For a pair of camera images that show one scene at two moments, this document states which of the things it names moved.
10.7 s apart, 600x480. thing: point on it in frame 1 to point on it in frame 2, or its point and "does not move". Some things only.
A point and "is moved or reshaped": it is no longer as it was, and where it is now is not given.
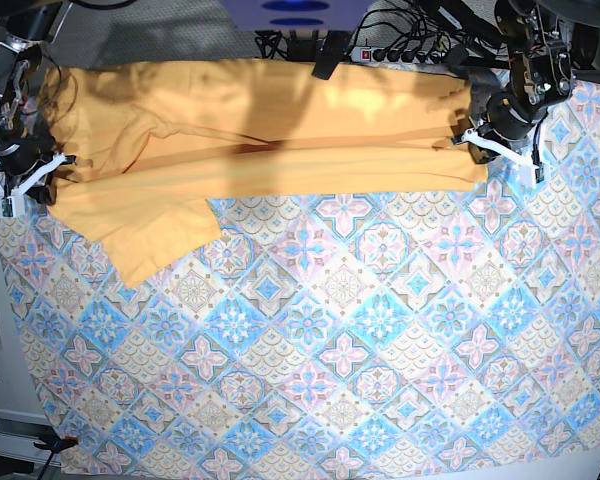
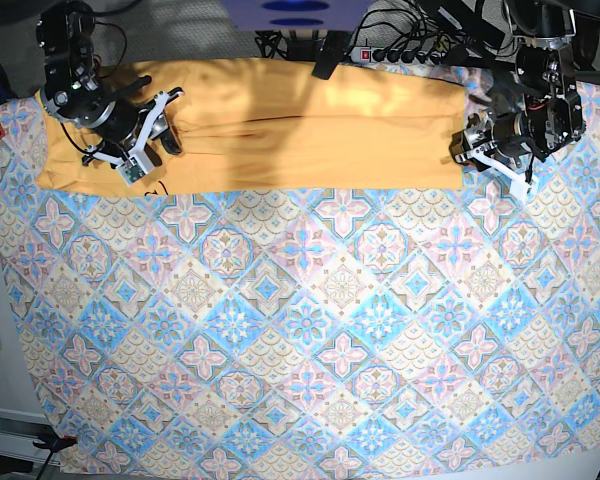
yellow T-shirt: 150,143 is moved or reshaped
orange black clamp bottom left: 55,443 does not move
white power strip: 369,54 does not move
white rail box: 14,434 does not move
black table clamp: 332,51 does not move
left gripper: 21,154 to 117,122
